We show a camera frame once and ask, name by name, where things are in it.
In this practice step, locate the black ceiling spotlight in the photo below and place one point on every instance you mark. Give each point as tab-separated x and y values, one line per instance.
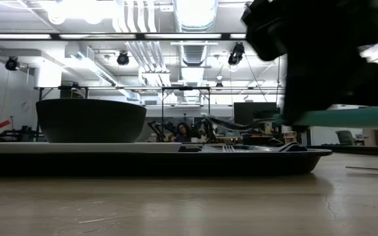
122	58
236	54
12	64

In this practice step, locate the person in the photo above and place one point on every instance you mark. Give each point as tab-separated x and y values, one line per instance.
182	131

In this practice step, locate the grey office chair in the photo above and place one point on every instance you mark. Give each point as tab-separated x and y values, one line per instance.
344	137

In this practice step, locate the black rectangular serving tray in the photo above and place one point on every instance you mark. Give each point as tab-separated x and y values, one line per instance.
143	162

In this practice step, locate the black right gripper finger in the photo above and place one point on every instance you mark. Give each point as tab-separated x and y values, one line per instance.
295	91
325	86

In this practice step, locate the black bowl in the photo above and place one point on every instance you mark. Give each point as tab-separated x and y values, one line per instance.
90	121

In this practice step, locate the silver ventilation duct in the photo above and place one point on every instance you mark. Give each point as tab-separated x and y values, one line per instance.
194	19

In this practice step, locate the black frame workbench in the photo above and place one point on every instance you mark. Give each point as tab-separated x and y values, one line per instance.
182	88

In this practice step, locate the black desk monitor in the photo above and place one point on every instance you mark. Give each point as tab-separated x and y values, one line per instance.
254	111

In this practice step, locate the white round plate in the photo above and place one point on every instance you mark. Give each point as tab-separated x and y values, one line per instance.
77	147

